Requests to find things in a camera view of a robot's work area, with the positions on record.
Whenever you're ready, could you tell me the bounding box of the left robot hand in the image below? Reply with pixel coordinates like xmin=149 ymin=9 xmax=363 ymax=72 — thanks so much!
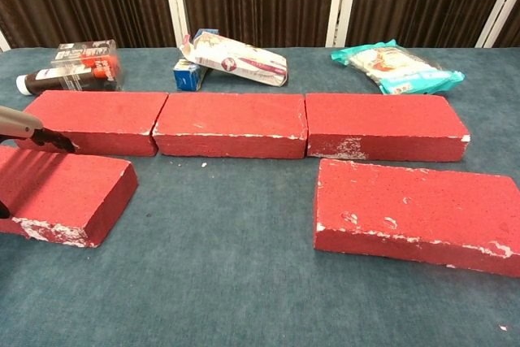
xmin=0 ymin=105 xmax=78 ymax=220

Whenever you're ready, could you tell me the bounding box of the red brick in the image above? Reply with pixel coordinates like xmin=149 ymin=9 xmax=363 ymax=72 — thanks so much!
xmin=0 ymin=144 xmax=139 ymax=249
xmin=152 ymin=93 xmax=309 ymax=160
xmin=15 ymin=89 xmax=170 ymax=158
xmin=304 ymin=93 xmax=472 ymax=161
xmin=313 ymin=158 xmax=520 ymax=279

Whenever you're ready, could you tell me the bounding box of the brown bottle white cap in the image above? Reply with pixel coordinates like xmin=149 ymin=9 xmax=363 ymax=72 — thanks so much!
xmin=15 ymin=67 xmax=97 ymax=97

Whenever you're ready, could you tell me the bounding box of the clear red black package box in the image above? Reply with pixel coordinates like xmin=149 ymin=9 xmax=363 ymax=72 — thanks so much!
xmin=50 ymin=39 xmax=123 ymax=92

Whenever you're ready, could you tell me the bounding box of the blue carton box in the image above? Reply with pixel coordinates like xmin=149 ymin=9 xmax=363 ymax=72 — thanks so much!
xmin=172 ymin=28 xmax=220 ymax=93

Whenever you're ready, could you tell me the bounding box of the white pink pouch package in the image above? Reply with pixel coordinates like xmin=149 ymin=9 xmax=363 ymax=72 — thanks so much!
xmin=178 ymin=32 xmax=289 ymax=88

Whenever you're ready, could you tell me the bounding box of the blue felt table cover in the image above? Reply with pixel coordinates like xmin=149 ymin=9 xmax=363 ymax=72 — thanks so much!
xmin=0 ymin=46 xmax=520 ymax=347

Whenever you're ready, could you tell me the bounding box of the teal snack packet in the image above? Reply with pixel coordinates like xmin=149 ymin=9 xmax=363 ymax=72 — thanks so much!
xmin=330 ymin=39 xmax=466 ymax=96

